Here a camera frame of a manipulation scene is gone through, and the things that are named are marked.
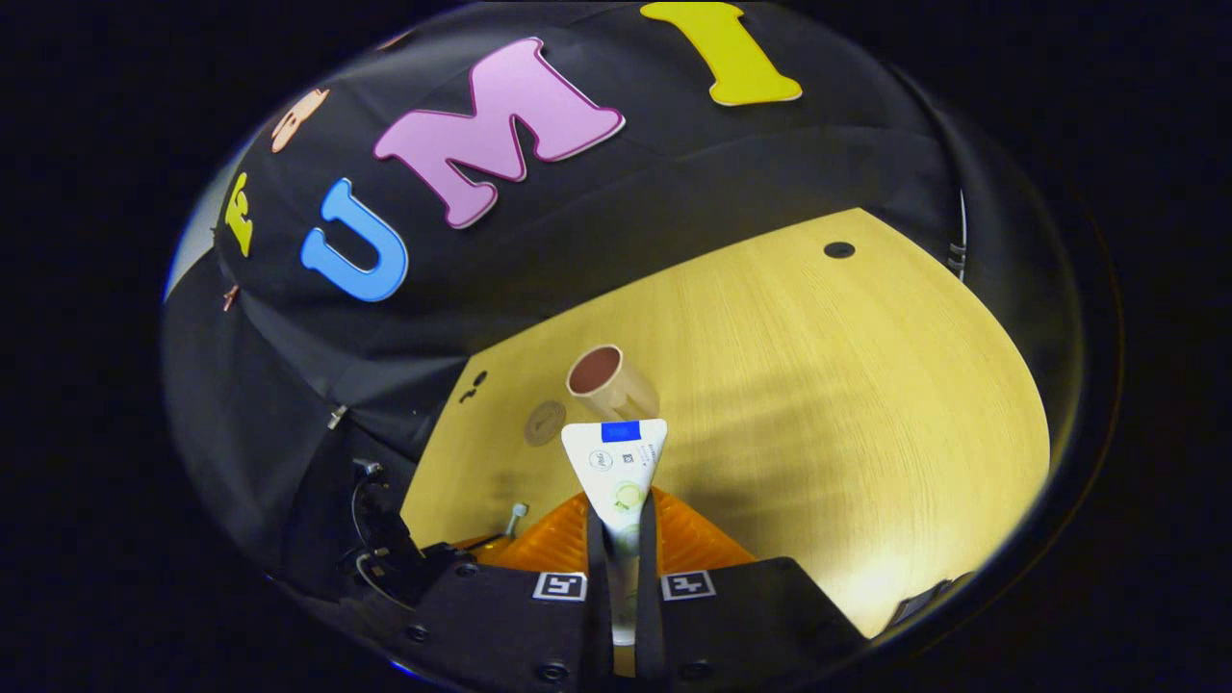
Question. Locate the white cloth clip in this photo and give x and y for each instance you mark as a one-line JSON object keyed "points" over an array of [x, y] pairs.
{"points": [[337, 416]]}

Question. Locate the beige cup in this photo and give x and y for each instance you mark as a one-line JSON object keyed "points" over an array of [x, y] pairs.
{"points": [[616, 385]]}

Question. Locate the white toothpaste tube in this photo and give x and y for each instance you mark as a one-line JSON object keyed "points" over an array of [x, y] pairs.
{"points": [[616, 472]]}

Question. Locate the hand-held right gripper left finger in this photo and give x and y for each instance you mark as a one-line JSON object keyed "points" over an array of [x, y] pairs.
{"points": [[510, 626]]}

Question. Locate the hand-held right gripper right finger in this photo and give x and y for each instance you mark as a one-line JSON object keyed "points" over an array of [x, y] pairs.
{"points": [[751, 616]]}

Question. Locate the round brown coaster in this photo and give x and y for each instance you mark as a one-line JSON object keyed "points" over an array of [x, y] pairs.
{"points": [[542, 423]]}

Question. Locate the wooden desktop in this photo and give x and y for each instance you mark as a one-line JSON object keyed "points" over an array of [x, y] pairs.
{"points": [[818, 404]]}

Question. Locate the black backdrop cloth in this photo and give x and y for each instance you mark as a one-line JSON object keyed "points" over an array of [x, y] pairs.
{"points": [[674, 164]]}

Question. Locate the pink cloth clip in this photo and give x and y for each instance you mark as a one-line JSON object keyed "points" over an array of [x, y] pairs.
{"points": [[229, 296]]}

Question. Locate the round black desk grommet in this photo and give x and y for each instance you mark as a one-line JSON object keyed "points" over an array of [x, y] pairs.
{"points": [[839, 249]]}

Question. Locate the white toothbrush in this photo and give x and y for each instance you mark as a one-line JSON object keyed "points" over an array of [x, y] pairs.
{"points": [[517, 515]]}

